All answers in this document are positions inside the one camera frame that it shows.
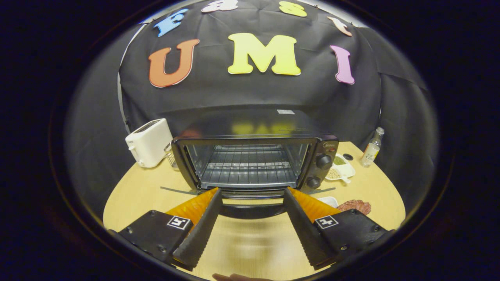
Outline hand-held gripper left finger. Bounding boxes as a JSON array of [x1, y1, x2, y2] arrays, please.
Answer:
[[115, 187, 223, 272]]

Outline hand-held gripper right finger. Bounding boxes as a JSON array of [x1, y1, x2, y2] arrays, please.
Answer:
[[283, 187, 395, 270]]

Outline white divided dish with grains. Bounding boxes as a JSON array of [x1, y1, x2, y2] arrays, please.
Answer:
[[325, 153, 356, 184]]

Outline black toaster oven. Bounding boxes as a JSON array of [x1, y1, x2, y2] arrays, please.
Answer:
[[160, 109, 339, 220]]

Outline clear glass bottle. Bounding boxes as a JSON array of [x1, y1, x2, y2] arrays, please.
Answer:
[[360, 127, 385, 167]]

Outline red raw meat slice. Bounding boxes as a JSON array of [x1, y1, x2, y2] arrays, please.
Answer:
[[337, 199, 372, 216]]

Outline small wire rack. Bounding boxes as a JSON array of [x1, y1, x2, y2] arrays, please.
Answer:
[[164, 143, 180, 171]]

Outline white bread toaster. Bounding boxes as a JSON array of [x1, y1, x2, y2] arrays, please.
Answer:
[[125, 118, 173, 169]]

